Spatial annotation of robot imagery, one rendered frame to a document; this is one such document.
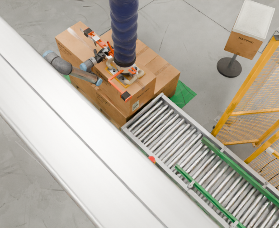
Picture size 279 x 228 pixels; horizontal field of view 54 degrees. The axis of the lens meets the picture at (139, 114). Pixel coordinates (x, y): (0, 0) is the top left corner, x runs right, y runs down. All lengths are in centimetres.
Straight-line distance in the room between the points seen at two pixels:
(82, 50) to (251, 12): 221
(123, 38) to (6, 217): 249
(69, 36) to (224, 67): 244
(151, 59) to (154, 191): 357
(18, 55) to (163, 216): 24
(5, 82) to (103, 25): 470
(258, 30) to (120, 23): 203
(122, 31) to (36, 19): 307
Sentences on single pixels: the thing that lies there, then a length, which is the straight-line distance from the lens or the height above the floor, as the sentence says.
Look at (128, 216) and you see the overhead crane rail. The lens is 26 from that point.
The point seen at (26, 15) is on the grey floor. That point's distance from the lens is 545.
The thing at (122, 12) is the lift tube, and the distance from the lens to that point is 228.
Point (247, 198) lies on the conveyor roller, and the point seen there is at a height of 55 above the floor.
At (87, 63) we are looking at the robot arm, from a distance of 289.
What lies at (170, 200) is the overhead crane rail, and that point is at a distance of 27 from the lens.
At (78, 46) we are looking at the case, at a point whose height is 94.
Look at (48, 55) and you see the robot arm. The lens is 252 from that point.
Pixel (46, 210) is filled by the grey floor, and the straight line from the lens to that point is 364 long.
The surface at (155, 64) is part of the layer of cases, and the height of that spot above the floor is 54.
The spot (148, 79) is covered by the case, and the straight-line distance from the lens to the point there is 295.
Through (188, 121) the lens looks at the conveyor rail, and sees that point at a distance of 333.
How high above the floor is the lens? 347
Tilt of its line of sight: 62 degrees down
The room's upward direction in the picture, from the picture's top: 5 degrees clockwise
